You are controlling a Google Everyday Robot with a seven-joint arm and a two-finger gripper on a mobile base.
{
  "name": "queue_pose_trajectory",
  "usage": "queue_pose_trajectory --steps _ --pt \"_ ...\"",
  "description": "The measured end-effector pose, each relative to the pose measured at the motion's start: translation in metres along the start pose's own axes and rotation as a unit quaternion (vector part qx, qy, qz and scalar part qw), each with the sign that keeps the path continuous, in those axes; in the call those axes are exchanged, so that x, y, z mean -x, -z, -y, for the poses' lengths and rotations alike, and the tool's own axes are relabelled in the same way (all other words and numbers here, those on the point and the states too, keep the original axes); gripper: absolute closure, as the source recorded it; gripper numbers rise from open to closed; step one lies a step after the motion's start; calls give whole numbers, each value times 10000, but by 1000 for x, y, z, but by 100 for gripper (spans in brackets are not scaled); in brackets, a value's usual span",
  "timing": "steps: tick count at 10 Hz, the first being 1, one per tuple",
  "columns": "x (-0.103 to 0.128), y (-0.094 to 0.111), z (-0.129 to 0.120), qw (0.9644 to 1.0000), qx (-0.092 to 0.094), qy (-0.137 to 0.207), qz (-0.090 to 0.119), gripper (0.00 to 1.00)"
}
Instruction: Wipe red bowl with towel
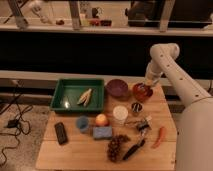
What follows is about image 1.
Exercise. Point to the blue cup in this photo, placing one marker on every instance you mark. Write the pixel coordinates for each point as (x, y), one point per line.
(82, 123)

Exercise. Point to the metal binder clip tool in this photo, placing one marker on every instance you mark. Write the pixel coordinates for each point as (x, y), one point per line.
(140, 125)

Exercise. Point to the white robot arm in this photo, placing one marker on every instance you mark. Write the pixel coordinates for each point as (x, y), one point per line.
(194, 147)

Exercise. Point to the red yellow apple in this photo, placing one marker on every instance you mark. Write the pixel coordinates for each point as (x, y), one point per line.
(101, 120)

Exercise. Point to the white cup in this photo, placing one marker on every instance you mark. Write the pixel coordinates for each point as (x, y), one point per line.
(120, 114)

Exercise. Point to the green plastic tray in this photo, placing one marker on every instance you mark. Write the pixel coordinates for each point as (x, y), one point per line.
(68, 92)

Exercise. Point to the black handled knife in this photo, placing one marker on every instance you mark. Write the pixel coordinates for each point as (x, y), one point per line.
(133, 149)

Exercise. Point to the black power adapter with cables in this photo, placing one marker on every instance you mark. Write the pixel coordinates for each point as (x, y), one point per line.
(18, 123)

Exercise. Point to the small striped jar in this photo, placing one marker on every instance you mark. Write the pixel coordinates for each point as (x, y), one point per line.
(136, 108)

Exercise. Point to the purple bowl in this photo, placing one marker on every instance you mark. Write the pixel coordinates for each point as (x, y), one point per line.
(117, 87)

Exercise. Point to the red bowl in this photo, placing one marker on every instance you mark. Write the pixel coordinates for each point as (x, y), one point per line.
(142, 92)

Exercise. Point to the orange carrot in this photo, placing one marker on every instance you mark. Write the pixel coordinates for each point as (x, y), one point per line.
(160, 138)

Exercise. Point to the black remote control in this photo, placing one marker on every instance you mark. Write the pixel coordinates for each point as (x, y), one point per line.
(60, 133)

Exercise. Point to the blue sponge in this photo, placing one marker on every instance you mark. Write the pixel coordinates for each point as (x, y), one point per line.
(102, 132)

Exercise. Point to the bunch of dark grapes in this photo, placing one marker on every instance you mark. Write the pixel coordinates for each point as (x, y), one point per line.
(114, 146)

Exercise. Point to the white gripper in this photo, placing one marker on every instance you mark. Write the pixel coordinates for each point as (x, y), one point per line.
(151, 80)

